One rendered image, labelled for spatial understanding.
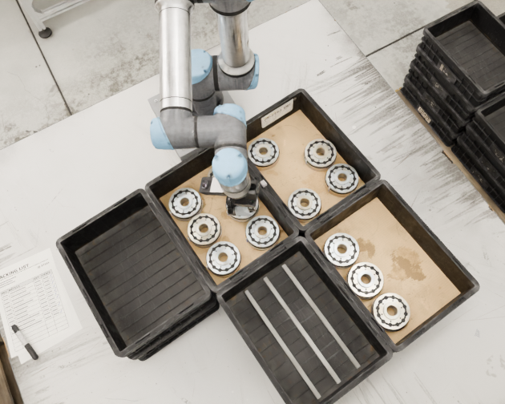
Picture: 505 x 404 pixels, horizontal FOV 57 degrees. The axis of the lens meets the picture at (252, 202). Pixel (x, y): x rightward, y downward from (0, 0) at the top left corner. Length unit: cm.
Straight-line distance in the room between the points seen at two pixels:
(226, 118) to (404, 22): 212
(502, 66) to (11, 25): 278
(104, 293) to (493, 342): 117
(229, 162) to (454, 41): 156
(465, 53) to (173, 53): 151
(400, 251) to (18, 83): 241
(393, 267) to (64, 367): 105
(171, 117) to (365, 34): 202
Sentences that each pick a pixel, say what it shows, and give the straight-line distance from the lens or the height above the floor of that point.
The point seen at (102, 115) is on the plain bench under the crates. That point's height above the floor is 70.
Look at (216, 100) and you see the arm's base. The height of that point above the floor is 79.
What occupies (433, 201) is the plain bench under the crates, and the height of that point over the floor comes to 70.
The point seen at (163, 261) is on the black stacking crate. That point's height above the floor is 83.
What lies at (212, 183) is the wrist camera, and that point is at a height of 109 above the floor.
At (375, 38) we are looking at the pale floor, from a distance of 296.
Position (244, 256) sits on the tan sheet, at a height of 83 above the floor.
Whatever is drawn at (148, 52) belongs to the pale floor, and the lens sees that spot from 297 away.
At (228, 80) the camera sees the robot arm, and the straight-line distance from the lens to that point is 156.
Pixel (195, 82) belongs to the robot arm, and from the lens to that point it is 156.
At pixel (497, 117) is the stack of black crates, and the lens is 234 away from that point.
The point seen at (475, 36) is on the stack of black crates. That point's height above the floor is 49.
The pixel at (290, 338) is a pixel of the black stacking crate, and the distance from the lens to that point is 137.
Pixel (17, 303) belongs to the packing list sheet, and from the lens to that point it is 174.
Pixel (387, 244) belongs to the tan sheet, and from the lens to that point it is 146.
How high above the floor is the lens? 220
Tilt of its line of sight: 68 degrees down
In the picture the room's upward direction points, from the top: 9 degrees counter-clockwise
